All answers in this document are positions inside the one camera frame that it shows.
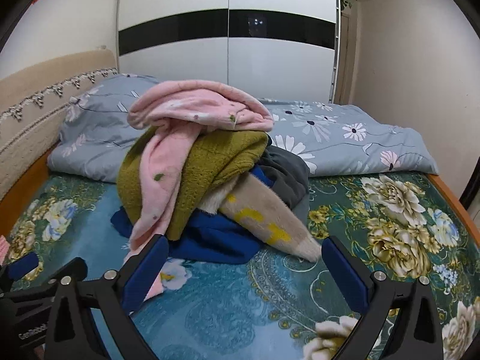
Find green floral blanket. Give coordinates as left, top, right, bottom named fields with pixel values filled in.
left=0, top=170, right=480, bottom=360

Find white wardrobe black stripe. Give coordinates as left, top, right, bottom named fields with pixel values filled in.
left=116, top=0, right=340, bottom=104

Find olive green fleece sweater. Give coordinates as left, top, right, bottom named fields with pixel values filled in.
left=117, top=125, right=270, bottom=241

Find pink fleece pants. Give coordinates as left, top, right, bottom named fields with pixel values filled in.
left=127, top=79, right=277, bottom=303

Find white ladder rack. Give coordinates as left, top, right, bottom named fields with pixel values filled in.
left=329, top=0, right=344, bottom=103

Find dark grey garment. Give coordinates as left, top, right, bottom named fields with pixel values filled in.
left=257, top=144, right=310, bottom=219

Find beige fuzzy garment yellow print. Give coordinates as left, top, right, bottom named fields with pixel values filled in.
left=199, top=174, right=323, bottom=263

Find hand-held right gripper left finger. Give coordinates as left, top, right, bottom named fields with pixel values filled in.
left=44, top=234, right=169, bottom=360

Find beige padded headboard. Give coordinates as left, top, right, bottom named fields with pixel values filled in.
left=0, top=49, right=119, bottom=200

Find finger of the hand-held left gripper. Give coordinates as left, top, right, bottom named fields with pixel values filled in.
left=0, top=252, right=40, bottom=293
left=7, top=257, right=89, bottom=308

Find blue-grey floral quilt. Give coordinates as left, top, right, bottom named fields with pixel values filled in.
left=259, top=97, right=439, bottom=178

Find orange wooden bed frame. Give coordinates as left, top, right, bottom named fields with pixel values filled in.
left=0, top=146, right=480, bottom=249

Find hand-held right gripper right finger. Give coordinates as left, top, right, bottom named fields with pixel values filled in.
left=322, top=235, right=445, bottom=360

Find blue-grey floral pillow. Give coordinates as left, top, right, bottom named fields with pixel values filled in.
left=47, top=74, right=166, bottom=183

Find royal blue garment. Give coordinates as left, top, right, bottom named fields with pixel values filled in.
left=110, top=165, right=276, bottom=265

